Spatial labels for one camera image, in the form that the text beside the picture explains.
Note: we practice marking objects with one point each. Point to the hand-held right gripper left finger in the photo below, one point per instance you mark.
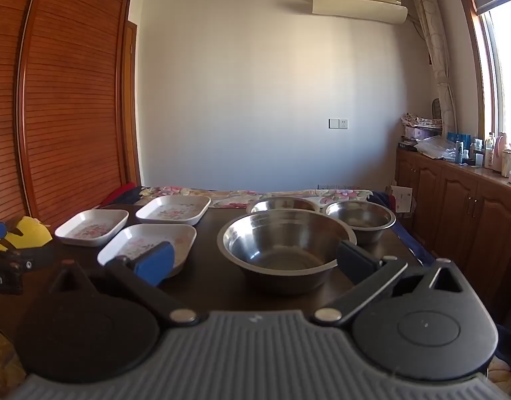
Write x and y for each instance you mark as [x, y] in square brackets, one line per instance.
[155, 263]

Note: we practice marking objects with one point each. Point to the white floral rectangular plate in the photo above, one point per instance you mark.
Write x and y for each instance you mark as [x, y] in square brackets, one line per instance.
[91, 228]
[172, 212]
[180, 239]

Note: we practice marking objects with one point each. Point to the white wall socket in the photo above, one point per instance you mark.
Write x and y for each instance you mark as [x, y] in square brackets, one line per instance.
[338, 123]

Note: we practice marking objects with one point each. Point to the large stainless steel bowl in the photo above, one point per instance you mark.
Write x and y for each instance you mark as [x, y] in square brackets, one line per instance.
[280, 246]

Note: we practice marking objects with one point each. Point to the small stainless steel bowl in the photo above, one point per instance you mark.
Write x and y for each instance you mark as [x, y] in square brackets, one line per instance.
[359, 218]

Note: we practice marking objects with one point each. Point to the pile of boxes and bags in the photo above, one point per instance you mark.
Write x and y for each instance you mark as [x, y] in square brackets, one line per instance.
[420, 129]

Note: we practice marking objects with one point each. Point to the floral bedspread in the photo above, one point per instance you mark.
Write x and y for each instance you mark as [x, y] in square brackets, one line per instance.
[239, 196]

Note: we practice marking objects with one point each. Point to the yellow plush toy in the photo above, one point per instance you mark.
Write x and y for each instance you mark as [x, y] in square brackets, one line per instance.
[34, 231]

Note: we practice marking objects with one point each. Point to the blue cloth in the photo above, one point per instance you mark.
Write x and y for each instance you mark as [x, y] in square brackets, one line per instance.
[382, 201]

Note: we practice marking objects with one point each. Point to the red and navy clothes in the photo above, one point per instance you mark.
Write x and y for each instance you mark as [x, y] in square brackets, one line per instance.
[120, 196]

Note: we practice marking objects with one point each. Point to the window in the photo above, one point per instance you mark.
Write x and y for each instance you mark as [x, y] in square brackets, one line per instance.
[505, 71]

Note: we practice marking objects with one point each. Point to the medium stainless steel bowl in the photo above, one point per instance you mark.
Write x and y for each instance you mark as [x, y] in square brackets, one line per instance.
[280, 204]

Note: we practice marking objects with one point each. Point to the row of bottles and jars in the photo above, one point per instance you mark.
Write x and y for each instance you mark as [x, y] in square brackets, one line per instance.
[499, 154]

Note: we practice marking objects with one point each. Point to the clear plastic bag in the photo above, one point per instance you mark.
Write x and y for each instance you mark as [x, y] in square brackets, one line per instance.
[434, 148]

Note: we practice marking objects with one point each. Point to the white paper bag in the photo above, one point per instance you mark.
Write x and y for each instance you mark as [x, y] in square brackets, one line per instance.
[401, 199]

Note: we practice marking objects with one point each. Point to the patterned beige curtain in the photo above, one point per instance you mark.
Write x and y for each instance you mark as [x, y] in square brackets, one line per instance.
[439, 50]

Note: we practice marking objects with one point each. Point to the wooden cabinet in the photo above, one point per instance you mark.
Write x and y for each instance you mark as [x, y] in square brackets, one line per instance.
[460, 204]

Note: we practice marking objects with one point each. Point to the wooden louvered wardrobe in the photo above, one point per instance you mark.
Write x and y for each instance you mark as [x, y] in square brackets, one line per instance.
[63, 91]

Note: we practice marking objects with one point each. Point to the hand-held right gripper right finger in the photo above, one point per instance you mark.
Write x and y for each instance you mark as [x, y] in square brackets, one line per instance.
[355, 261]

